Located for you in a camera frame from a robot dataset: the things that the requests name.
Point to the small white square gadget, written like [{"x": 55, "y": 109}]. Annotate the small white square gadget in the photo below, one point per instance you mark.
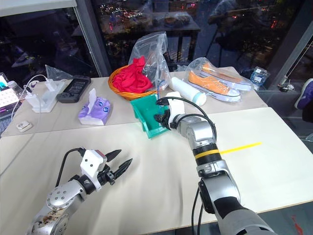
[{"x": 24, "y": 126}]

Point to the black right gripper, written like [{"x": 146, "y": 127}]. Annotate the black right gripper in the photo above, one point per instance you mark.
[{"x": 170, "y": 121}]

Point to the small clear plastic bag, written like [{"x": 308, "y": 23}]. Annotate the small clear plastic bag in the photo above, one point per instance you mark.
[{"x": 57, "y": 73}]

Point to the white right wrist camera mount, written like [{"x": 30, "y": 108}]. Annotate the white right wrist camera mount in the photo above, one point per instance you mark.
[{"x": 176, "y": 105}]

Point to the orange canvas sneaker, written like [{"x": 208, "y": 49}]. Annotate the orange canvas sneaker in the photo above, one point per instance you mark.
[
  {"x": 207, "y": 84},
  {"x": 222, "y": 73}
]

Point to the white power strip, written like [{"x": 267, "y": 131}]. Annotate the white power strip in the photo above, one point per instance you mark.
[{"x": 50, "y": 100}]

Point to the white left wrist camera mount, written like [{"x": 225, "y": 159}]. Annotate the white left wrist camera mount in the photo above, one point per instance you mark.
[{"x": 91, "y": 164}]

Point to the white charger adapter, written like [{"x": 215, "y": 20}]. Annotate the white charger adapter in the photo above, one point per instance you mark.
[{"x": 32, "y": 101}]

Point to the purple shoe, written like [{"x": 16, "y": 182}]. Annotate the purple shoe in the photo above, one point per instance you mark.
[{"x": 305, "y": 94}]

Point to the clear water bottle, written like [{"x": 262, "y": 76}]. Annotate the clear water bottle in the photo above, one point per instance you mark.
[{"x": 15, "y": 89}]

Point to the purple tissue pack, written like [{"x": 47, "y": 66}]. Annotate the purple tissue pack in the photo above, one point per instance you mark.
[{"x": 96, "y": 112}]

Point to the orange white sneakers in bag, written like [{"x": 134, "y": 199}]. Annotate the orange white sneakers in bag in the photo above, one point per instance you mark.
[{"x": 195, "y": 64}]

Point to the clear plastic bag with items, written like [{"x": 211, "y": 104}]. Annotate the clear plastic bag with items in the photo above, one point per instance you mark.
[{"x": 156, "y": 54}]

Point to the yellow strip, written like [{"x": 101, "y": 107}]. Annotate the yellow strip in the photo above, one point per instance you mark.
[{"x": 242, "y": 147}]

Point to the white ledge board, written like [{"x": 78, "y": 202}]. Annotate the white ledge board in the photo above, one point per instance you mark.
[{"x": 36, "y": 6}]

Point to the black handheld device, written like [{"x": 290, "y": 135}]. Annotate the black handheld device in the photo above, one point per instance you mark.
[{"x": 73, "y": 89}]

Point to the blue packet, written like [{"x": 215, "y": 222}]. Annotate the blue packet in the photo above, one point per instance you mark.
[{"x": 259, "y": 76}]

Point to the green plastic bin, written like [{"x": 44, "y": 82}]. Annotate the green plastic bin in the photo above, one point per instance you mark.
[{"x": 141, "y": 110}]

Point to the orange woven basket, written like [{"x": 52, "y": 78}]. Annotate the orange woven basket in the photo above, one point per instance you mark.
[{"x": 127, "y": 96}]

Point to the grey laptop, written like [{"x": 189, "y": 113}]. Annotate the grey laptop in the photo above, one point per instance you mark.
[{"x": 8, "y": 102}]

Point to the red cloth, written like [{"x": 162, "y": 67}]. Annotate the red cloth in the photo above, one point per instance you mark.
[{"x": 129, "y": 79}]

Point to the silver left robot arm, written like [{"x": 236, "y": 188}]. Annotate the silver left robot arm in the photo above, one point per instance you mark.
[{"x": 61, "y": 198}]

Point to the white roll with blue cap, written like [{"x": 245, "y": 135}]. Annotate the white roll with blue cap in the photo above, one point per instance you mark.
[{"x": 185, "y": 89}]

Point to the slanted grey window post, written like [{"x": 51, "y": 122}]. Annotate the slanted grey window post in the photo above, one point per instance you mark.
[{"x": 291, "y": 49}]

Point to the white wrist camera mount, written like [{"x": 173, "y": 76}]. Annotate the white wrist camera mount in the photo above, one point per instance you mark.
[
  {"x": 91, "y": 164},
  {"x": 176, "y": 105}
]

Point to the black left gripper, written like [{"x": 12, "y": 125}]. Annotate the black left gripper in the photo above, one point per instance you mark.
[{"x": 106, "y": 176}]

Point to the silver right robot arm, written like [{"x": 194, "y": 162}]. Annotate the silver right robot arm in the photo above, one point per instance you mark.
[{"x": 207, "y": 151}]

